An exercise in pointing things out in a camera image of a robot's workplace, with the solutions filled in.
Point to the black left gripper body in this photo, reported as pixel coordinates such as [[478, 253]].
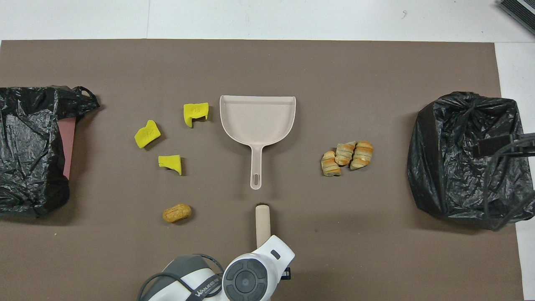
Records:
[[286, 274]]

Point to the beige hand brush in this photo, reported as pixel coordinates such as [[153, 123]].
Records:
[[263, 225]]

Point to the brown bread roll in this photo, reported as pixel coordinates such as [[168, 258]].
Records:
[[177, 213]]

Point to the beige plastic dustpan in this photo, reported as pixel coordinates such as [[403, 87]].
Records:
[[257, 121]]

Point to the yellow and green sponge piece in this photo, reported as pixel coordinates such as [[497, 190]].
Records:
[[147, 133], [170, 161], [194, 112]]

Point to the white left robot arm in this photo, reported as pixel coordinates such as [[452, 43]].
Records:
[[244, 280]]

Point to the black trash bag bin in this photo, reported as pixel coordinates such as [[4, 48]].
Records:
[[443, 167]]

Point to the pink bin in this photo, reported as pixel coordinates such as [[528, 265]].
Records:
[[69, 142]]

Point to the striped croissant piece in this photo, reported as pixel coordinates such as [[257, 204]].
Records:
[[345, 154], [331, 165], [362, 154]]

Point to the dark ribbed panel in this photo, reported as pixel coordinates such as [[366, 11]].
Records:
[[522, 10]]

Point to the brown table mat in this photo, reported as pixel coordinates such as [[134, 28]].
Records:
[[292, 62]]

